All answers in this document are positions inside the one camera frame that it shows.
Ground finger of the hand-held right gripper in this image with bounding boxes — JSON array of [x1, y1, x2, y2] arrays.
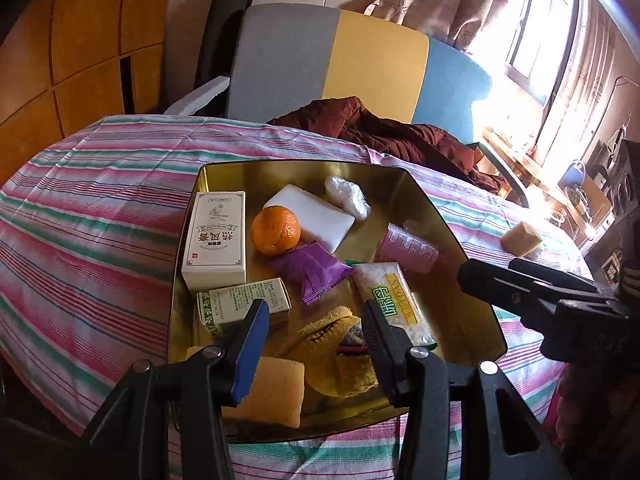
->
[[457, 260, 566, 318], [509, 257, 613, 301]]

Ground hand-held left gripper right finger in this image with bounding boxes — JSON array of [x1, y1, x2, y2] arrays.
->
[[361, 299, 571, 480]]

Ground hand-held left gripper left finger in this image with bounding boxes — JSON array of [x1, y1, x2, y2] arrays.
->
[[87, 299, 271, 480]]

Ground white snack packet green label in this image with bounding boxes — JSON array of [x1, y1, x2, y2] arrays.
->
[[345, 259, 438, 352]]

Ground small green white box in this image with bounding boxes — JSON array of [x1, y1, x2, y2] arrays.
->
[[196, 278, 292, 341]]

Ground yellow sponge block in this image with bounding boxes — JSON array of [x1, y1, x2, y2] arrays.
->
[[500, 221, 544, 257], [220, 356, 306, 429]]

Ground gold metal tray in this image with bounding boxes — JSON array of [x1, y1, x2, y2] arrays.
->
[[167, 161, 508, 445]]

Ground pink plastic cup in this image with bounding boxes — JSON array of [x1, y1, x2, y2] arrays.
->
[[375, 220, 440, 275]]

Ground purple snack packet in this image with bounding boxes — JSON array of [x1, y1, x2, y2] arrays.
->
[[267, 242, 353, 307]]

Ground orange tangerine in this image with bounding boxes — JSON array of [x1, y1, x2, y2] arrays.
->
[[250, 206, 302, 257]]

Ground yellow knitted sock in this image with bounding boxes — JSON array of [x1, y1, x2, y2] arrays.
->
[[272, 306, 381, 401]]

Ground red clothing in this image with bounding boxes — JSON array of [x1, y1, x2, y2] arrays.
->
[[542, 360, 640, 480]]

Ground blue container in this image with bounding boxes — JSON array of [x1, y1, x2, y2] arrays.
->
[[556, 160, 587, 191]]

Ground tall white carton box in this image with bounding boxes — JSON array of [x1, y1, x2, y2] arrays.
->
[[181, 191, 248, 293]]

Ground wooden side table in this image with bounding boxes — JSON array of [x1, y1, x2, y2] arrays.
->
[[482, 127, 616, 241]]

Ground black speaker box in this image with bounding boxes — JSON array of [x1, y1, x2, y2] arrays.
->
[[585, 130, 640, 216]]

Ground white rectangular pad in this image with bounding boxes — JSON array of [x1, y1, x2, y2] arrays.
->
[[262, 184, 355, 255]]

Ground maroon quilted jacket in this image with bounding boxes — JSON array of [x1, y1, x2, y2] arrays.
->
[[267, 96, 513, 196]]

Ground striped pink green tablecloth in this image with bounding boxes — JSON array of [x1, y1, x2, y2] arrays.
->
[[0, 115, 596, 480]]

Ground window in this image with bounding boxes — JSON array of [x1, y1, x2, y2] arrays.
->
[[502, 0, 576, 106]]

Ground white foam piece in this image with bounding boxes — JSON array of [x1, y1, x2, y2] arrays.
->
[[164, 76, 231, 117]]

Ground grey yellow blue chair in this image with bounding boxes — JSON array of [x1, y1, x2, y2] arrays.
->
[[225, 4, 531, 206]]

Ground black rolled mat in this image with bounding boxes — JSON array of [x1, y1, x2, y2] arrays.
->
[[194, 0, 256, 111]]

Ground wooden wardrobe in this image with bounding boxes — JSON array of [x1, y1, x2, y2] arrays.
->
[[0, 0, 176, 186]]

